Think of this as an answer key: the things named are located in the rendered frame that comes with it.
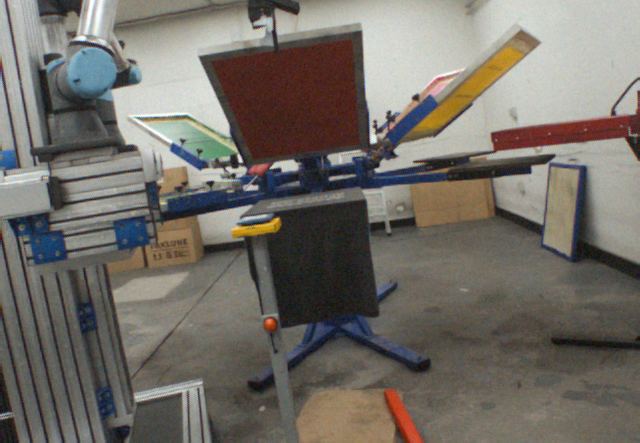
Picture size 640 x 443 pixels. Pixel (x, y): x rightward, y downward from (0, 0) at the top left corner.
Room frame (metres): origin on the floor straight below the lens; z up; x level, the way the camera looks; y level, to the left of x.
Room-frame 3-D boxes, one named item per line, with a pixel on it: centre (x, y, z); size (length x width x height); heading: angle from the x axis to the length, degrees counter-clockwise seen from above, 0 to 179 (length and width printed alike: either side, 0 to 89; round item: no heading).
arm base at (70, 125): (1.43, 0.65, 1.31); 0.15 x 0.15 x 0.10
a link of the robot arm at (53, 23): (1.94, 0.90, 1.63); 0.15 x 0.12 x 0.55; 80
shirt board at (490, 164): (2.78, -0.56, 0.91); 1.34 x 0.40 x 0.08; 57
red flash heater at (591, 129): (2.37, -1.19, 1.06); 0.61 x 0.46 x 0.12; 57
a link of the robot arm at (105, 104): (1.91, 0.78, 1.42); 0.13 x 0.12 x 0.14; 80
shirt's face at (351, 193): (2.03, 0.06, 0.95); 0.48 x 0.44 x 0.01; 177
